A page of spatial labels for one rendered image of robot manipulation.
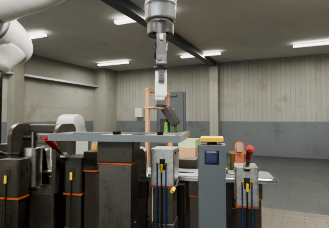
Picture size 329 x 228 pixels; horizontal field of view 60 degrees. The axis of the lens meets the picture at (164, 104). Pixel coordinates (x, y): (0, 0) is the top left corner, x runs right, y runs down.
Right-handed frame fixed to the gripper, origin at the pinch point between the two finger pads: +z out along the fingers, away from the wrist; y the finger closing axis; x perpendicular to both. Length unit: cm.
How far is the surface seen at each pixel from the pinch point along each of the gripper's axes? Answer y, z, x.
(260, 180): 16.8, 27.3, -34.6
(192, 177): 22.1, 27.5, -12.0
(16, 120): 711, 16, 372
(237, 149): 40, 19, -33
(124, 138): -4.7, 11.8, 9.3
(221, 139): -6.6, 12.0, -15.5
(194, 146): 519, 66, -85
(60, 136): -0.5, 11.6, 27.1
